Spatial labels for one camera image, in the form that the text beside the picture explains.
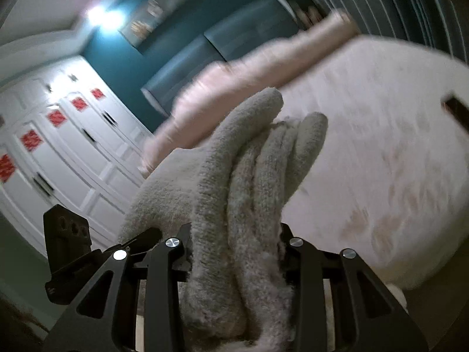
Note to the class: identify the long pink pillow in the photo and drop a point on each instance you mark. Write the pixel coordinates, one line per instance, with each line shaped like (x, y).
(238, 91)

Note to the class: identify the white wardrobe doors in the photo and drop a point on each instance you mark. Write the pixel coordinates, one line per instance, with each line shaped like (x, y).
(66, 146)

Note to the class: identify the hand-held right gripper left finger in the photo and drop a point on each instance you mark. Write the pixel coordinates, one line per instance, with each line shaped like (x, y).
(179, 251)

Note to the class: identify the framed wall picture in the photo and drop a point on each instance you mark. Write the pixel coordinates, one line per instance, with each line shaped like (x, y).
(154, 11)

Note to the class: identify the grey pleated curtain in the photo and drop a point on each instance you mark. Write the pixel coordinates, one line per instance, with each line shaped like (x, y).
(395, 3)

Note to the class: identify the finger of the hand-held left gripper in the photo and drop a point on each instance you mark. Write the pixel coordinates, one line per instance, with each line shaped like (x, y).
(67, 234)

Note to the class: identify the bright wall light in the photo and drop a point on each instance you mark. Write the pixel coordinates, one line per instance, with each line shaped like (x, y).
(99, 17)

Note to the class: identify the red wardrobe sticker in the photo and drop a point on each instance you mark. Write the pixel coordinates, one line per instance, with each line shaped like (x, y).
(97, 93)

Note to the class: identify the black flat object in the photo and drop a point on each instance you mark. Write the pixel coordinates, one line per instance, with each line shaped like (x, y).
(456, 114)

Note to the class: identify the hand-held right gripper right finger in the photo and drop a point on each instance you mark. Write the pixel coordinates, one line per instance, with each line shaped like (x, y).
(291, 253)

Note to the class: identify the teal padded headboard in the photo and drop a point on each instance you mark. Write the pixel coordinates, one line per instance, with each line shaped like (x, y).
(220, 47)

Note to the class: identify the cream fluffy towel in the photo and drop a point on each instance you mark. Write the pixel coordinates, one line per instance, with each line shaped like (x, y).
(242, 190)

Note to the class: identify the butterfly print bed blanket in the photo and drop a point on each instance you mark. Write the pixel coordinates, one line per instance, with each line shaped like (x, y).
(384, 161)

